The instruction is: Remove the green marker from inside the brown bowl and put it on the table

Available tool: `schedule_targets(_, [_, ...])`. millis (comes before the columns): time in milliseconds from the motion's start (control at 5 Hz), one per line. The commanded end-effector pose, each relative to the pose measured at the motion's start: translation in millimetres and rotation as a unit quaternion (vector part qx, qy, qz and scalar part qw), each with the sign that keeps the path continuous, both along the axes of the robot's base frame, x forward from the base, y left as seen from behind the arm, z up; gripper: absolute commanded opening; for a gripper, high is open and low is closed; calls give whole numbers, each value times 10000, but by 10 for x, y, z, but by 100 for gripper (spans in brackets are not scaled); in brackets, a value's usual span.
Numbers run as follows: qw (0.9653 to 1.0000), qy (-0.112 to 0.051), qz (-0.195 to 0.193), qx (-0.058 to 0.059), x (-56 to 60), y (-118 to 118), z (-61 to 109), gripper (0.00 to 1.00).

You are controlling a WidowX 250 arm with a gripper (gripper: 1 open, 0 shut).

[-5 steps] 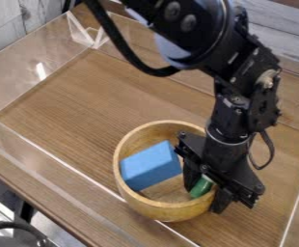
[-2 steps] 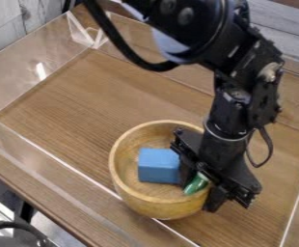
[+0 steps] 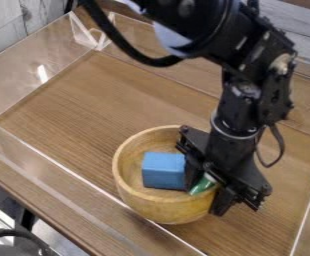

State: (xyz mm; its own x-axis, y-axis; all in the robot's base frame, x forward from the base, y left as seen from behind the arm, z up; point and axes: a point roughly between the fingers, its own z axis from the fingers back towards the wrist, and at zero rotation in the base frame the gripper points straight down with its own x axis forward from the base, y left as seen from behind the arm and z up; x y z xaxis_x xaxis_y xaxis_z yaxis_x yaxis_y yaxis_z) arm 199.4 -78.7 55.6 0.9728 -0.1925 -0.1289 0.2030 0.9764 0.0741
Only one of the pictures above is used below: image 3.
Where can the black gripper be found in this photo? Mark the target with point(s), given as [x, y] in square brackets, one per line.
[224, 155]

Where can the green Expo marker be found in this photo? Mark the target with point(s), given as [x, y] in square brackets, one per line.
[207, 183]

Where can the blue foam block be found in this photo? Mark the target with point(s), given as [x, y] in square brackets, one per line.
[164, 170]

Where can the brown wooden bowl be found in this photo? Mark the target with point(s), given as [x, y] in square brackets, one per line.
[164, 206]

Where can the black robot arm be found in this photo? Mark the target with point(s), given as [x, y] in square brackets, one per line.
[227, 32]

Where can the clear acrylic tray wall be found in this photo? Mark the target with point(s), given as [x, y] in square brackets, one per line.
[76, 98]

